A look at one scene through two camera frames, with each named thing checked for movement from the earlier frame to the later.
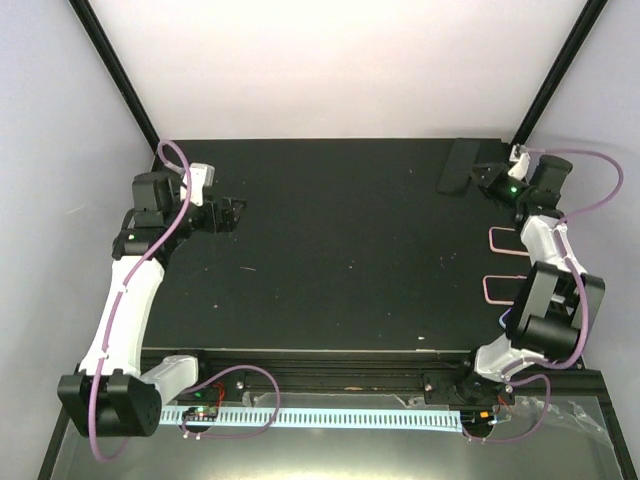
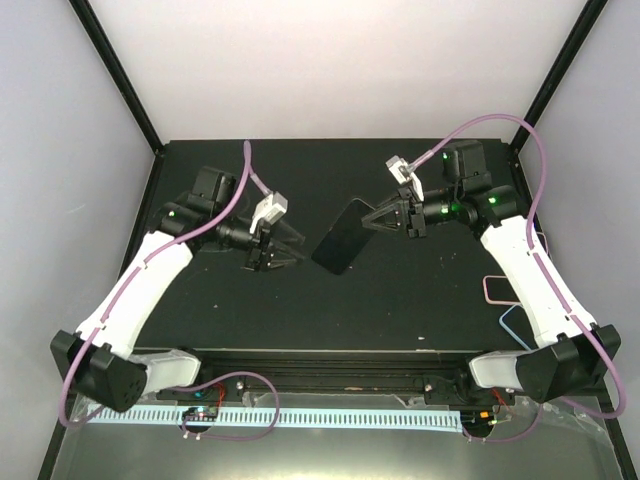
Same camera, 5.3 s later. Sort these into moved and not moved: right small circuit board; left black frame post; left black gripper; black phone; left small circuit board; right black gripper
Moved: black phone; right black gripper; left black gripper
Not moved: right small circuit board; left black frame post; left small circuit board
